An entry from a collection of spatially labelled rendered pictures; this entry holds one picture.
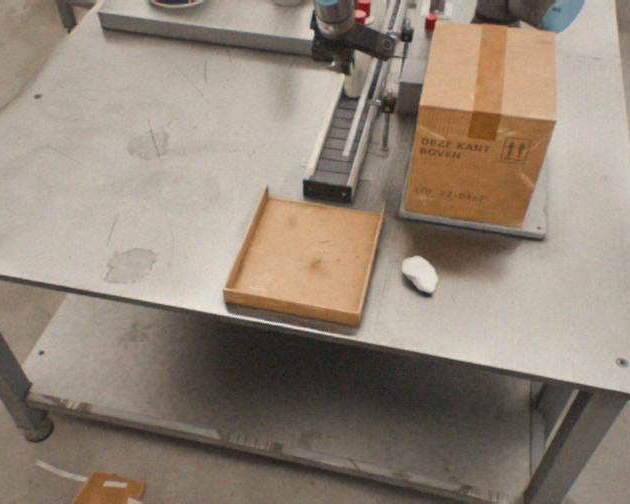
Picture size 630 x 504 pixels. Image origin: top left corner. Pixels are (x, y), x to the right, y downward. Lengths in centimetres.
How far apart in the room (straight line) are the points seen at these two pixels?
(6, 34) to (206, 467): 264
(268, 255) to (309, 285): 11
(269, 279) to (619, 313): 66
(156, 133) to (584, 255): 100
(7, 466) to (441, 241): 140
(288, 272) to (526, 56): 62
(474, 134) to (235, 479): 120
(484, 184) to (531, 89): 19
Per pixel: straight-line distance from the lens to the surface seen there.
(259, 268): 134
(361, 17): 159
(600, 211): 157
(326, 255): 136
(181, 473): 206
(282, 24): 198
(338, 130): 159
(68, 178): 163
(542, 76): 139
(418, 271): 131
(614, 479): 218
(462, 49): 143
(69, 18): 383
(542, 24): 174
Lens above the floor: 184
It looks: 48 degrees down
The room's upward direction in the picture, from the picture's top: straight up
